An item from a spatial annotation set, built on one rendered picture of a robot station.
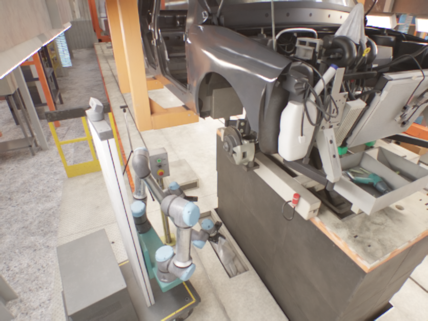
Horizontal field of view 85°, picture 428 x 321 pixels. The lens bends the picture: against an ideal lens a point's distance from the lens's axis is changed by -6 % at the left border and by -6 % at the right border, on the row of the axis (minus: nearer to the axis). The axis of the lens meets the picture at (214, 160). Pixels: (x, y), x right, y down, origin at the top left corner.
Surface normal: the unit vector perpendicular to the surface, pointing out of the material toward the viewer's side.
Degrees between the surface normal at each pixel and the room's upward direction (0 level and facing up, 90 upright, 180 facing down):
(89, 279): 0
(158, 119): 90
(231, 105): 90
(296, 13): 92
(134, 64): 90
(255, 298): 0
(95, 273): 0
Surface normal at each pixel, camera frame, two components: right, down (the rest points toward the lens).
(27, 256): 0.00, -0.85
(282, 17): 0.30, 0.54
